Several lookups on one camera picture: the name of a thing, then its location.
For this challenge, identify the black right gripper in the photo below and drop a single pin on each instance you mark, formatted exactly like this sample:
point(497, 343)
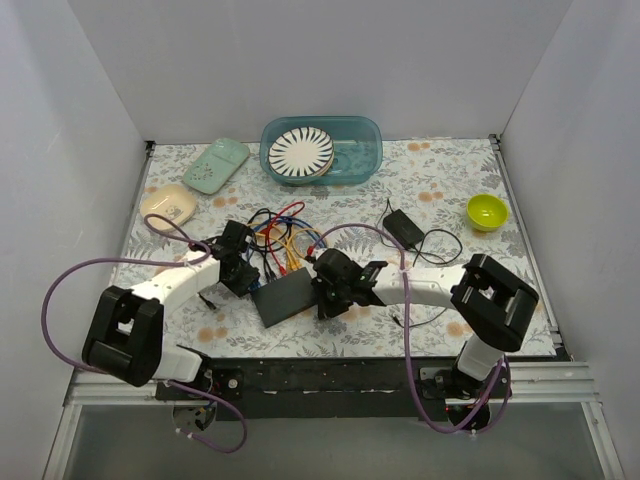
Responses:
point(324, 298)

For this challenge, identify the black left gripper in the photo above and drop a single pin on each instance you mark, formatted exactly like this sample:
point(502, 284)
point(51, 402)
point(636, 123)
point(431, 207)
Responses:
point(245, 279)

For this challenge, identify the black network switch box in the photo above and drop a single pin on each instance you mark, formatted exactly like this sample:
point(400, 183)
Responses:
point(284, 297)

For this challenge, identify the black power adapter brick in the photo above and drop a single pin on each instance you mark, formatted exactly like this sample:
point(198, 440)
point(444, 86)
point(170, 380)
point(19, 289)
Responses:
point(403, 229)

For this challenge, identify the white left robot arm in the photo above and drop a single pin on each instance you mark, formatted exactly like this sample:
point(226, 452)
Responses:
point(126, 336)

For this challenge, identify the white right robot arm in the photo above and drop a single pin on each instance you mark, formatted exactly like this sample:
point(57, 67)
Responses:
point(493, 301)

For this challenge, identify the beige square panda dish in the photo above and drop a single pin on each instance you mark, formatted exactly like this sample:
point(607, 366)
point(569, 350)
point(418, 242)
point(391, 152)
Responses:
point(173, 202)

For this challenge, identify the floral table mat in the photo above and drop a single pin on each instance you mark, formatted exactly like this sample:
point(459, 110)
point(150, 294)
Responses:
point(430, 180)

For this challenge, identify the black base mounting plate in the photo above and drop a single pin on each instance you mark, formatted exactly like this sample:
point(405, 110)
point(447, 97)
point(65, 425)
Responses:
point(337, 387)

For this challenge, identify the green rectangular ceramic dish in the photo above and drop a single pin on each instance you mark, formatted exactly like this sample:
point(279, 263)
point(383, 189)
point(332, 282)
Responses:
point(215, 165)

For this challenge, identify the blue striped white plate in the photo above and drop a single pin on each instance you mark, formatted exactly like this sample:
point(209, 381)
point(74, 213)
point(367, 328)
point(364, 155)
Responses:
point(301, 152)

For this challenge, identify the teal plastic basin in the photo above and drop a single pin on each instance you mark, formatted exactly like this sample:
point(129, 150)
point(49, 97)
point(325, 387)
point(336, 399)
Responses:
point(357, 142)

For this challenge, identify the lime green bowl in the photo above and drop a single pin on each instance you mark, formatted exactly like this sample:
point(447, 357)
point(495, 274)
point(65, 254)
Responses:
point(486, 213)

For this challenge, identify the aluminium frame rail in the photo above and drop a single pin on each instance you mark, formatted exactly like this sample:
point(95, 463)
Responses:
point(530, 383)

